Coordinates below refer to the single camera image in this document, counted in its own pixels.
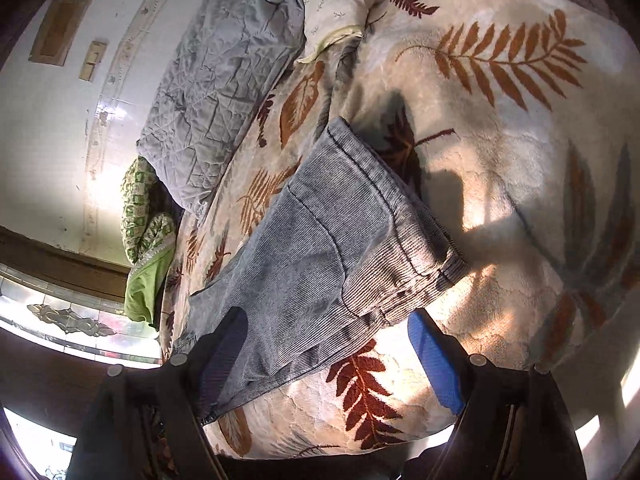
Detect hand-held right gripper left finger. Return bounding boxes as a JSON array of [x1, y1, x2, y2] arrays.
[[67, 306, 251, 480]]

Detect grey denim pants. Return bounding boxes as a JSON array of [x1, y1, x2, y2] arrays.
[[172, 116, 473, 426]]

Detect grey quilted pillow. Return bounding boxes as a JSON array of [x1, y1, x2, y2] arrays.
[[136, 0, 312, 216]]

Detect leaf print fleece blanket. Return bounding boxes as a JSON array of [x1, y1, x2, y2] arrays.
[[160, 0, 640, 461]]

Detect green pillow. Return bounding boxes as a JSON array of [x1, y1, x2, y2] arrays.
[[120, 156, 177, 331]]

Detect wooden wall panel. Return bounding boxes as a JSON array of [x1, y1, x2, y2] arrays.
[[28, 0, 95, 67]]

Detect patterned glass window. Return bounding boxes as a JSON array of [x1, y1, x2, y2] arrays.
[[0, 265, 163, 366]]

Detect cream leaf print pillow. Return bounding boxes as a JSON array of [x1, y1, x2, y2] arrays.
[[295, 0, 396, 65]]

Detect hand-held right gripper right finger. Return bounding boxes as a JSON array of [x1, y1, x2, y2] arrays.
[[407, 308, 588, 480]]

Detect wall switch plate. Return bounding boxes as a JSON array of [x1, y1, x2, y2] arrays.
[[78, 40, 108, 82]]

